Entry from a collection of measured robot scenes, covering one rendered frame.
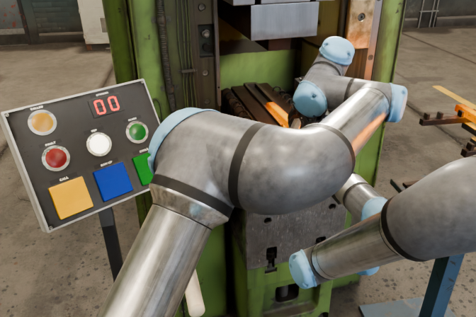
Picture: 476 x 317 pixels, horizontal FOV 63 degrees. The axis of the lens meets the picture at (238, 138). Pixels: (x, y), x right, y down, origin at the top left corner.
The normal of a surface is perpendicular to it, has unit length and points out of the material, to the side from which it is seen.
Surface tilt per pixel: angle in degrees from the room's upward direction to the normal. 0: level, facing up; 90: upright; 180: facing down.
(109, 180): 60
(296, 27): 90
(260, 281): 90
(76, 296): 0
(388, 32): 90
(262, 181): 72
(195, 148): 46
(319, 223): 90
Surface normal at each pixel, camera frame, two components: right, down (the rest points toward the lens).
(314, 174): 0.42, 0.03
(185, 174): -0.17, -0.38
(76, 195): 0.55, -0.15
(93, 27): 0.11, 0.46
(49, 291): -0.01, -0.89
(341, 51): 0.11, -0.57
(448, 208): -0.59, -0.17
